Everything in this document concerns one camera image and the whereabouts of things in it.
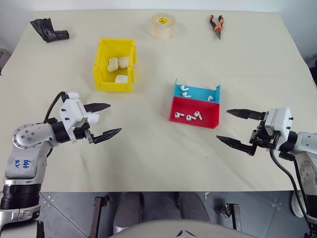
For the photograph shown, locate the rusty metal frame bar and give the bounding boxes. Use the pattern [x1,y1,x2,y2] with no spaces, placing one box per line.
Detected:
[214,197,242,233]
[92,194,111,238]

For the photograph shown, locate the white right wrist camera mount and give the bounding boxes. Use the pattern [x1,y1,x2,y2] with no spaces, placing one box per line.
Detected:
[264,107,294,149]

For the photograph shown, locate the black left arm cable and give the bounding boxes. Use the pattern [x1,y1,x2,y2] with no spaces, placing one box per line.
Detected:
[44,91,68,159]

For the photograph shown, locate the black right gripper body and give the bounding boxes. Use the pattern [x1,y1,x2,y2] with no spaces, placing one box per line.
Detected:
[249,111,282,151]

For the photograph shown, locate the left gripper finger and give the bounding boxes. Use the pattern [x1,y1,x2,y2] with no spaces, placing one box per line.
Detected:
[83,102,111,114]
[92,127,123,145]

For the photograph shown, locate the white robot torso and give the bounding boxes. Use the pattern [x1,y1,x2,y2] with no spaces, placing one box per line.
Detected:
[106,219,259,238]

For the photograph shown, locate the yellow plastic bin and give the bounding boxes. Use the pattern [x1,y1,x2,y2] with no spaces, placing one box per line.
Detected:
[93,37,138,93]

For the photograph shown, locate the dark background object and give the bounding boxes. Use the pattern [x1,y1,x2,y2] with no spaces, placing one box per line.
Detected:
[303,55,317,87]

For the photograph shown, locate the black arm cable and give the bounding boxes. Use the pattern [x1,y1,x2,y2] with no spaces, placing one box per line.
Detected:
[269,146,313,238]
[44,91,68,159]

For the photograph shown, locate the orange black pliers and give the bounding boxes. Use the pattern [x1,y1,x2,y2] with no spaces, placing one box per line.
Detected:
[208,14,224,41]

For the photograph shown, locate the teal plastic tray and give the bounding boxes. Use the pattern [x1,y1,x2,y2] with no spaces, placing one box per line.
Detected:
[172,78,222,104]

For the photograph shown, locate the red plastic tray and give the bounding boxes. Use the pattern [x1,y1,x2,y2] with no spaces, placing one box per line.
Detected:
[168,96,221,130]

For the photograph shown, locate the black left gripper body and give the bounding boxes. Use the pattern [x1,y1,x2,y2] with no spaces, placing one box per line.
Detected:
[73,121,97,146]

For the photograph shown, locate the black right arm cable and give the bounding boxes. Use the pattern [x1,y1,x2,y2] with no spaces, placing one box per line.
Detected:
[269,146,313,238]

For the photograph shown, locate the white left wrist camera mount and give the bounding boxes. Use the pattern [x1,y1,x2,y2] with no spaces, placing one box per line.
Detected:
[58,92,101,145]

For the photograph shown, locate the translucent tape roll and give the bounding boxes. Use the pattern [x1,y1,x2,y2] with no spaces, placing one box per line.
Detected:
[150,13,177,41]

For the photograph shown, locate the black ribbed plastic piece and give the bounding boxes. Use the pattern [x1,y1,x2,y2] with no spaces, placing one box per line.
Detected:
[29,17,70,44]

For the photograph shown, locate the white rounded object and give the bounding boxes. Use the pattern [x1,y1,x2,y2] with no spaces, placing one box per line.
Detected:
[290,190,308,219]

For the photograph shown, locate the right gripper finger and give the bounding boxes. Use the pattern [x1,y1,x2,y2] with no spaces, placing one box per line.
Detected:
[215,134,257,157]
[226,108,266,121]

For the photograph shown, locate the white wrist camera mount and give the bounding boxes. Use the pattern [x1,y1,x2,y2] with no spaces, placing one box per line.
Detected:
[264,107,294,149]
[58,92,101,145]

